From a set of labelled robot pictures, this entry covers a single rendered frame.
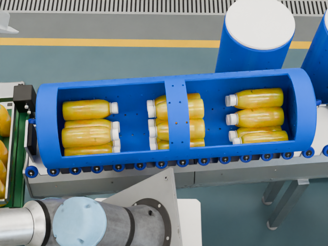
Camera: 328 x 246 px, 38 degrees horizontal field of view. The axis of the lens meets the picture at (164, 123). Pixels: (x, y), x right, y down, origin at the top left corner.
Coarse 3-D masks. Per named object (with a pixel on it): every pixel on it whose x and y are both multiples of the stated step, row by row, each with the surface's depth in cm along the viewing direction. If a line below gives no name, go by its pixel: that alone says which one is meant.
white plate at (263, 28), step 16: (240, 0) 197; (256, 0) 197; (272, 0) 197; (240, 16) 193; (256, 16) 193; (272, 16) 193; (288, 16) 193; (240, 32) 189; (256, 32) 189; (272, 32) 189; (288, 32) 189; (256, 48) 185; (272, 48) 186
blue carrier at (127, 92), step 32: (64, 96) 170; (96, 96) 171; (128, 96) 172; (224, 96) 176; (288, 96) 175; (128, 128) 175; (224, 128) 176; (288, 128) 177; (64, 160) 152; (96, 160) 154; (128, 160) 156; (160, 160) 158
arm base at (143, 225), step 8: (128, 208) 116; (136, 208) 117; (144, 208) 118; (152, 208) 119; (136, 216) 114; (144, 216) 115; (152, 216) 116; (160, 216) 118; (136, 224) 112; (144, 224) 113; (152, 224) 114; (160, 224) 116; (136, 232) 112; (144, 232) 113; (152, 232) 114; (160, 232) 115; (128, 240) 110; (136, 240) 112; (144, 240) 112; (152, 240) 113; (160, 240) 114
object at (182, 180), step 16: (320, 112) 184; (320, 128) 181; (320, 144) 177; (192, 160) 173; (128, 176) 173; (144, 176) 174; (176, 176) 175; (192, 176) 176; (208, 176) 176; (224, 176) 177; (240, 176) 178; (256, 176) 179; (272, 176) 179; (288, 176) 180; (304, 176) 183; (320, 176) 195; (32, 192) 174; (48, 192) 175; (64, 192) 176; (80, 192) 177; (96, 192) 185; (112, 192) 196
